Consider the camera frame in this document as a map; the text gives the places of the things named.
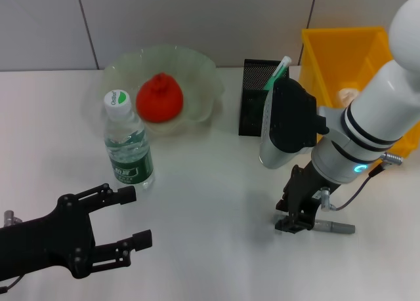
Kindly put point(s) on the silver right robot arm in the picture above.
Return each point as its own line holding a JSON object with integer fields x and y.
{"x": 384, "y": 94}

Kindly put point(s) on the grey marker pen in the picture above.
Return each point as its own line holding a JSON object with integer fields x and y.
{"x": 334, "y": 227}

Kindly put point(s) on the green pen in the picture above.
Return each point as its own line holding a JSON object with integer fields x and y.
{"x": 279, "y": 73}

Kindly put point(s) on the white paper ball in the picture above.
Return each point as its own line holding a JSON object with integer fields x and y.
{"x": 348, "y": 94}

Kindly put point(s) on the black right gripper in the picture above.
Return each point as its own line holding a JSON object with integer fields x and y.
{"x": 303, "y": 189}

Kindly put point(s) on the black mesh pen holder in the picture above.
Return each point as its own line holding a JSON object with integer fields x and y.
{"x": 252, "y": 114}

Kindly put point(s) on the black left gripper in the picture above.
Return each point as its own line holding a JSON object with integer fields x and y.
{"x": 49, "y": 238}

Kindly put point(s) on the clear green-label water bottle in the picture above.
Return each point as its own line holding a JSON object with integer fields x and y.
{"x": 129, "y": 150}

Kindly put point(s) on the yellow plastic bin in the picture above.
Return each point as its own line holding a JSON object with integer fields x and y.
{"x": 341, "y": 61}

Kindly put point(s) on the green glass fruit plate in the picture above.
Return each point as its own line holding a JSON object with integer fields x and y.
{"x": 197, "y": 84}

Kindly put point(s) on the orange fruit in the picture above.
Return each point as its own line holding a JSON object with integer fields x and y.
{"x": 159, "y": 99}

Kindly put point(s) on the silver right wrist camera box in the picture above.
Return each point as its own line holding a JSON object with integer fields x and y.
{"x": 288, "y": 124}

